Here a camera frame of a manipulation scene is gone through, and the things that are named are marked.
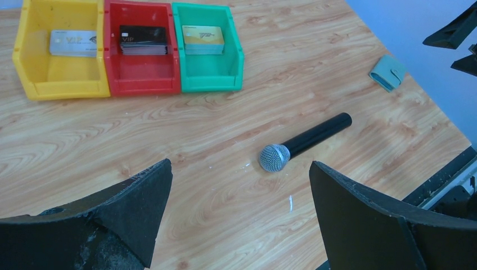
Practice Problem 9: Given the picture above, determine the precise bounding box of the gold VIP card stack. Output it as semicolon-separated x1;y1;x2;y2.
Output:
182;25;225;55

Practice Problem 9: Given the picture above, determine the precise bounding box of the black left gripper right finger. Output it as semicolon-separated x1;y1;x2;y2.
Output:
309;161;476;269

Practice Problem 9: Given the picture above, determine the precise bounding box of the silver VIP card stack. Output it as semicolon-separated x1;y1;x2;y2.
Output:
49;30;97;58

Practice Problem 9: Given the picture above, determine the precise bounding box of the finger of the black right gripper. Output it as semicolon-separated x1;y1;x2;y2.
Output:
422;2;476;50
451;55;477;77

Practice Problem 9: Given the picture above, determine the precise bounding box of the green plastic bin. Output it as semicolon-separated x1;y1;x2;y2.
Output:
172;2;245;93

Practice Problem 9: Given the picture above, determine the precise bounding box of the red plastic bin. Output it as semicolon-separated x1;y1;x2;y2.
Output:
103;1;181;96

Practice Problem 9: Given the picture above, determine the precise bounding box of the black handheld microphone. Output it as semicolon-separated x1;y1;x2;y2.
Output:
258;112;352;173

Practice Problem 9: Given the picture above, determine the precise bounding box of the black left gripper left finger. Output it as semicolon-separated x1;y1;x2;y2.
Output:
1;159;173;269

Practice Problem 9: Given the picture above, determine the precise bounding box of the yellow plastic bin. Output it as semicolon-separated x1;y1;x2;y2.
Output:
12;1;111;100

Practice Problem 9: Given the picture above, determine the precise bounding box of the black VIP card stack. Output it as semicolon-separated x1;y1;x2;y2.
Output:
120;25;168;56

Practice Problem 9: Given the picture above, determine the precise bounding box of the teal card holder wallet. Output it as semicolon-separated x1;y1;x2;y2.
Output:
368;55;407;92

